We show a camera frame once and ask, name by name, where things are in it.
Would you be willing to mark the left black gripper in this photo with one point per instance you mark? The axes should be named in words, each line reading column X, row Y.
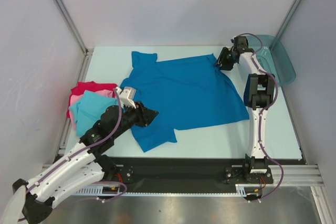
column 145, row 116

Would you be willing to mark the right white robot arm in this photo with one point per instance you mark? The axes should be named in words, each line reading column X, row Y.
column 260, row 93

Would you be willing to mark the left aluminium corner post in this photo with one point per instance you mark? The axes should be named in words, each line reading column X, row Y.
column 71, row 25

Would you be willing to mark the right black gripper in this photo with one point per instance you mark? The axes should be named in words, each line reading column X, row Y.
column 226, row 57

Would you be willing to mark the folded pink t shirt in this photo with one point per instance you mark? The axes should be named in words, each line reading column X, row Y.
column 104, row 93

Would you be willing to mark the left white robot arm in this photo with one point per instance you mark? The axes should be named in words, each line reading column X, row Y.
column 85, row 163

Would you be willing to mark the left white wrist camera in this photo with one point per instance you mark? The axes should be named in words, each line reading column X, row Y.
column 126, row 96

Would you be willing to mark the aluminium corner post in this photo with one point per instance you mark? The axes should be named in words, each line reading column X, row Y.
column 285, row 23
column 71, row 25

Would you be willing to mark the teal transparent plastic bin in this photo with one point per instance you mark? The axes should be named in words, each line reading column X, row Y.
column 273, row 58

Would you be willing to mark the aluminium front frame rail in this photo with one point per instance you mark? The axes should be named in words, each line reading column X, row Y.
column 296, row 175

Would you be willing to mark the light blue cable duct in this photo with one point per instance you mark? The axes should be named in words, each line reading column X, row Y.
column 92, row 190

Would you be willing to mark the right light cable duct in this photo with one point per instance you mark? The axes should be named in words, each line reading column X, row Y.
column 250, row 189

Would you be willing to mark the blue t shirt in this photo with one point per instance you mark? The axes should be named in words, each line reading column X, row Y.
column 187, row 93

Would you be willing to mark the folded cyan t shirt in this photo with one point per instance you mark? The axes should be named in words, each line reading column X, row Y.
column 88, row 110

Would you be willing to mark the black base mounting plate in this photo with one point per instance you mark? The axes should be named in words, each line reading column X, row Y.
column 181, row 175

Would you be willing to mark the folded red t shirt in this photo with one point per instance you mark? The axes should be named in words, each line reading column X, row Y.
column 81, row 87

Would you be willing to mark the right aluminium corner post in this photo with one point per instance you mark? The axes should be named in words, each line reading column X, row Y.
column 285, row 23

